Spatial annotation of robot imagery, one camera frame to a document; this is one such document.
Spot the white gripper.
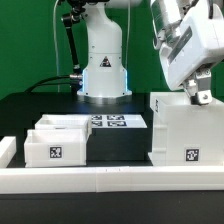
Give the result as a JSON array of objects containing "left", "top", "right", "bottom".
[{"left": 149, "top": 0, "right": 224, "bottom": 105}]

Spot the white drawer cabinet box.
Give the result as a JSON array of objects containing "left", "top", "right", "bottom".
[{"left": 148, "top": 92, "right": 224, "bottom": 166}]

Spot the white drawer tray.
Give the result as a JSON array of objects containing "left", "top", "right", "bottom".
[
  {"left": 35, "top": 114, "right": 92, "bottom": 137},
  {"left": 24, "top": 129, "right": 87, "bottom": 167}
]

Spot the white front drawer tray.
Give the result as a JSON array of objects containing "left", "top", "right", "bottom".
[{"left": 24, "top": 129, "right": 87, "bottom": 167}]

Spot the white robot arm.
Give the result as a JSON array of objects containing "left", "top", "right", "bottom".
[{"left": 79, "top": 0, "right": 224, "bottom": 105}]

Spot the white marker tag sheet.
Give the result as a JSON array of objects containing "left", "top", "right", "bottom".
[{"left": 74, "top": 114, "right": 148, "bottom": 130}]

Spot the white front fence bar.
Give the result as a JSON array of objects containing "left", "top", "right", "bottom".
[{"left": 0, "top": 166, "right": 224, "bottom": 194}]

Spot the white fence bar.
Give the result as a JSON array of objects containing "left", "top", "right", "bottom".
[
  {"left": 0, "top": 136, "right": 16, "bottom": 168},
  {"left": 0, "top": 166, "right": 224, "bottom": 194}
]

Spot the white left fence bar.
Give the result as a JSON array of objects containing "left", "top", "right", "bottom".
[{"left": 0, "top": 136, "right": 16, "bottom": 168}]

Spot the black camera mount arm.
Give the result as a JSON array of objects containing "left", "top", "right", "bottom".
[{"left": 61, "top": 0, "right": 86, "bottom": 86}]

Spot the grey thin cable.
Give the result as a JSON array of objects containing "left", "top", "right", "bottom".
[{"left": 52, "top": 0, "right": 65, "bottom": 94}]

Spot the black cable bundle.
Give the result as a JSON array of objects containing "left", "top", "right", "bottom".
[{"left": 23, "top": 75, "right": 78, "bottom": 94}]

